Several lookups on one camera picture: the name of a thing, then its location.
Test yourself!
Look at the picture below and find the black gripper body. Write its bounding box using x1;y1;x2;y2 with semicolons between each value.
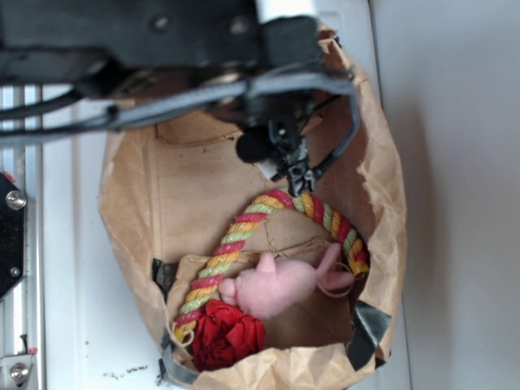
236;16;325;195

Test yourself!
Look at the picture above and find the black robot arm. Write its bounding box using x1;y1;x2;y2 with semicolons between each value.
1;1;346;194

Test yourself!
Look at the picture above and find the brown paper bag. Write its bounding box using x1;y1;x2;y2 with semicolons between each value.
99;27;407;389

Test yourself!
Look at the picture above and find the pink felt mouse toy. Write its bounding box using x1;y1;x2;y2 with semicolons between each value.
218;244;354;320

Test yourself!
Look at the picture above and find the red crumpled paper flower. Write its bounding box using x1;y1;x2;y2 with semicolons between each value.
192;300;266;371

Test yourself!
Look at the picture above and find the black tape strip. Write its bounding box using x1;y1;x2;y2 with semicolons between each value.
346;301;392;371

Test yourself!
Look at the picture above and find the black mounting plate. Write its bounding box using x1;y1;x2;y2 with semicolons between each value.
0;172;27;300

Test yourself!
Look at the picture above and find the red yellow green rope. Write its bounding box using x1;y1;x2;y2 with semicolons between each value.
174;188;371;345

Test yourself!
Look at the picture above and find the grey braided cable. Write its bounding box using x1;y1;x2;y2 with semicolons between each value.
0;72;362;192

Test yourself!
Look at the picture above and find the aluminium frame rail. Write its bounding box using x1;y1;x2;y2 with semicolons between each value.
0;83;46;390

